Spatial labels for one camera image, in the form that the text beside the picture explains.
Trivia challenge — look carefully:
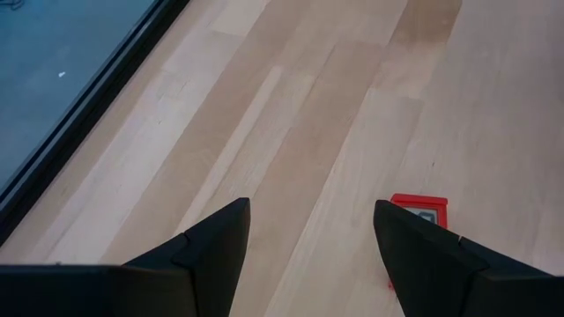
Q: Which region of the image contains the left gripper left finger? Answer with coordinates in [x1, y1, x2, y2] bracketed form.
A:
[122, 197, 251, 317]

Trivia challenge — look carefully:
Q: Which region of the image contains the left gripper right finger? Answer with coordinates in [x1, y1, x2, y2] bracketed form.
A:
[373, 200, 560, 317]

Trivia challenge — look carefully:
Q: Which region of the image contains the red flat rectangular box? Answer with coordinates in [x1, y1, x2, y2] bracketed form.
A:
[386, 193, 449, 290]

